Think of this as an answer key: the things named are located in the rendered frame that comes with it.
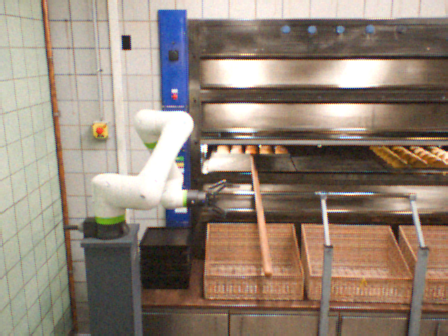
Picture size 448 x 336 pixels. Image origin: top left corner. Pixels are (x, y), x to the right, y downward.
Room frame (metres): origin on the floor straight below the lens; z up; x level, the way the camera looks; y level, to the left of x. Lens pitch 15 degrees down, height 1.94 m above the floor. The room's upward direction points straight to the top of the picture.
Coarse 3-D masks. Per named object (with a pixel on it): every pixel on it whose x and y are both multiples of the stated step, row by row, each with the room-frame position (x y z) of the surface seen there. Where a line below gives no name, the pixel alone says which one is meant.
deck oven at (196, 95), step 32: (192, 32) 2.81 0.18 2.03; (192, 64) 2.81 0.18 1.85; (192, 96) 2.81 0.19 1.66; (224, 96) 2.81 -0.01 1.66; (256, 96) 2.80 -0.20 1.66; (288, 96) 2.79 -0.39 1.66; (320, 96) 2.79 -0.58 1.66; (352, 96) 2.78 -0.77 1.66; (384, 96) 2.78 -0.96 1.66; (416, 96) 2.77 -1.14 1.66; (192, 160) 2.81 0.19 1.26; (192, 224) 2.81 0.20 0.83; (192, 256) 2.81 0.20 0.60
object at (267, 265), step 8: (256, 176) 2.63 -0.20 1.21; (256, 184) 2.46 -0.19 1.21; (256, 192) 2.32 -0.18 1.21; (256, 200) 2.20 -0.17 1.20; (256, 208) 2.11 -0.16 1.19; (264, 224) 1.88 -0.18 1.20; (264, 232) 1.78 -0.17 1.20; (264, 240) 1.70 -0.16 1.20; (264, 248) 1.62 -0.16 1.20; (264, 256) 1.56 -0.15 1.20; (264, 264) 1.50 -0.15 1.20; (264, 272) 1.45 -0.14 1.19; (272, 272) 1.45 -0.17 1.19
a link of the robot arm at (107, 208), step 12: (96, 180) 1.74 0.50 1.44; (108, 180) 1.73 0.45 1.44; (120, 180) 1.73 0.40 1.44; (96, 192) 1.73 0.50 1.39; (108, 192) 1.71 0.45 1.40; (96, 204) 1.73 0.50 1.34; (108, 204) 1.72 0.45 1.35; (120, 204) 1.71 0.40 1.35; (96, 216) 1.74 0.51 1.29; (108, 216) 1.72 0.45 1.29; (120, 216) 1.75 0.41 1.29
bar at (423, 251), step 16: (224, 192) 2.43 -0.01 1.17; (240, 192) 2.43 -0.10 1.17; (272, 192) 2.42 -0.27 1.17; (288, 192) 2.42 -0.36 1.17; (304, 192) 2.42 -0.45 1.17; (320, 192) 2.42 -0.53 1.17; (336, 192) 2.42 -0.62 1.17; (352, 192) 2.42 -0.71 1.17; (368, 192) 2.42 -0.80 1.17; (384, 192) 2.42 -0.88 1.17; (416, 224) 2.29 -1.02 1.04; (416, 272) 2.19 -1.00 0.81; (416, 288) 2.17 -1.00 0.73; (320, 304) 2.22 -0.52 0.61; (416, 304) 2.17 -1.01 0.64; (320, 320) 2.20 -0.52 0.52; (416, 320) 2.17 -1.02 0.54
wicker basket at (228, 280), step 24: (216, 240) 2.74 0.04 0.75; (240, 240) 2.74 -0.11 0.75; (288, 240) 2.73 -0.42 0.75; (216, 264) 2.70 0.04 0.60; (240, 264) 2.70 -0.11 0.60; (288, 264) 2.70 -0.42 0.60; (216, 288) 2.31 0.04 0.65; (240, 288) 2.42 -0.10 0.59; (264, 288) 2.42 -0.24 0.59; (288, 288) 2.42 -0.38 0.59
